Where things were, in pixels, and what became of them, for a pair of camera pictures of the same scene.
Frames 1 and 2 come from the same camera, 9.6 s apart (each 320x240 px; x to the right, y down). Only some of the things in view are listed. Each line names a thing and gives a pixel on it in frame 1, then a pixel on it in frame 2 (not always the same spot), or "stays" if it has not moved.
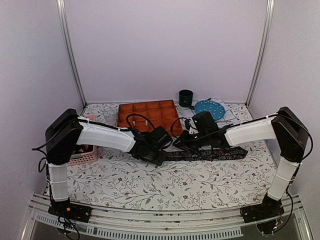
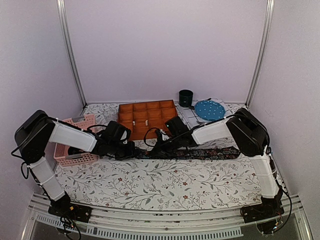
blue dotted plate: x=216 y=109 stays
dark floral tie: x=206 y=154 stays
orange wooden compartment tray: x=148 y=115 stays
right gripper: x=184 y=142 to x=159 y=146
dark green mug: x=186 y=97 stays
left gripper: x=159 y=161 to x=130 y=153
